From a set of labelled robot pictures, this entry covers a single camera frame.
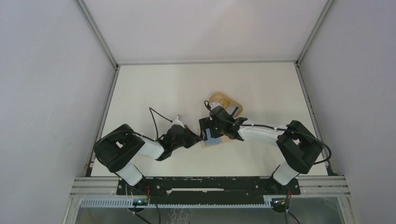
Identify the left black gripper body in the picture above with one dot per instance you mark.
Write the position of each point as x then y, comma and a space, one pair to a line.
175, 146

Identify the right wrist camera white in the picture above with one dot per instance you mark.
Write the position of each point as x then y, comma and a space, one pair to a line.
213, 105

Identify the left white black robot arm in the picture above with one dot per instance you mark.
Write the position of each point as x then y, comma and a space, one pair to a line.
116, 150

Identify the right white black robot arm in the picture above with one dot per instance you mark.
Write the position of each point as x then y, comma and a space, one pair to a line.
299, 147

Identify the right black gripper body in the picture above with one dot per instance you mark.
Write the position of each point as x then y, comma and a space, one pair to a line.
220, 129

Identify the aluminium front frame rail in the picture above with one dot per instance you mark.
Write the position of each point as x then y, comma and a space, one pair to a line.
310, 186

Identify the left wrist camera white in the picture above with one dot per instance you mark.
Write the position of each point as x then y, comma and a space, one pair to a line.
177, 121

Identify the beige oval plastic tray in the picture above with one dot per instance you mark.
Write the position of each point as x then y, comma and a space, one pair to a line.
225, 101

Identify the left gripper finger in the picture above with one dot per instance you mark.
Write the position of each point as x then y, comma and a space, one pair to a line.
191, 135
186, 143

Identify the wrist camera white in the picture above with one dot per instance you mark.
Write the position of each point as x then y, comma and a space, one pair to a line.
177, 121
213, 105

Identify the left green circuit board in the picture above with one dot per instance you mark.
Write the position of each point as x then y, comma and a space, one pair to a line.
140, 202

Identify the right circuit board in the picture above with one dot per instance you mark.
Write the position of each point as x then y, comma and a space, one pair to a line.
280, 203

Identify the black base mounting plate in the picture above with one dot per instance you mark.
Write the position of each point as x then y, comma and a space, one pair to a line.
245, 190

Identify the beige leather card holder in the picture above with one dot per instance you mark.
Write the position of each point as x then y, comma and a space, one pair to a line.
225, 139

